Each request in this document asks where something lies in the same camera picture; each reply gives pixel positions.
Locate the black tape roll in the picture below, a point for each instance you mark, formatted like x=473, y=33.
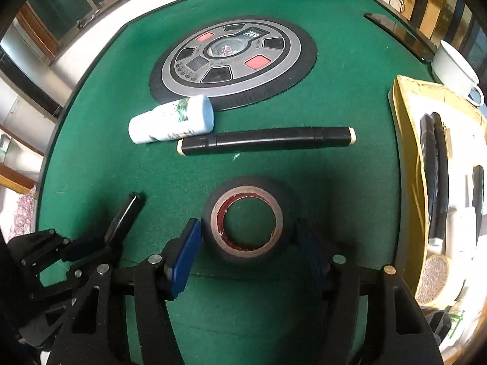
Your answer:
x=289, y=201

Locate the pink floral cloth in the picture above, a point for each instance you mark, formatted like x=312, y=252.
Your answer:
x=23, y=209

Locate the white plastic bottle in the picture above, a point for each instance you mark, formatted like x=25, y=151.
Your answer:
x=171, y=121

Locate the black smartphone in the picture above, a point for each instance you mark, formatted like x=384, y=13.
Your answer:
x=403, y=36

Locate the black marker with tan ends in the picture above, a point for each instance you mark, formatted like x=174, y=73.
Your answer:
x=266, y=140

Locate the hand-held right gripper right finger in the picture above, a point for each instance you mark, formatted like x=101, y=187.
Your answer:
x=312, y=254

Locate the yellow-edged white tray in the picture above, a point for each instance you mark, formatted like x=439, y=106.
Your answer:
x=409, y=159

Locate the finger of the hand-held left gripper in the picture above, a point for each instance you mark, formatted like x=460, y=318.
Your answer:
x=85, y=245
x=64, y=287

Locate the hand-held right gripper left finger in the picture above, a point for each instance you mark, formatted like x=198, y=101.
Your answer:
x=186, y=258

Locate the round grey table control panel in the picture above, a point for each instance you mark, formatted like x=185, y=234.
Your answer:
x=266, y=80

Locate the metal framed window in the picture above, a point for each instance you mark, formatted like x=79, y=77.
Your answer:
x=64, y=3

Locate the white bottle with green label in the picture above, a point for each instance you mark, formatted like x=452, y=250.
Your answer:
x=458, y=323

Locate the golden door panel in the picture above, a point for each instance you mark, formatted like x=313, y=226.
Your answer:
x=437, y=0

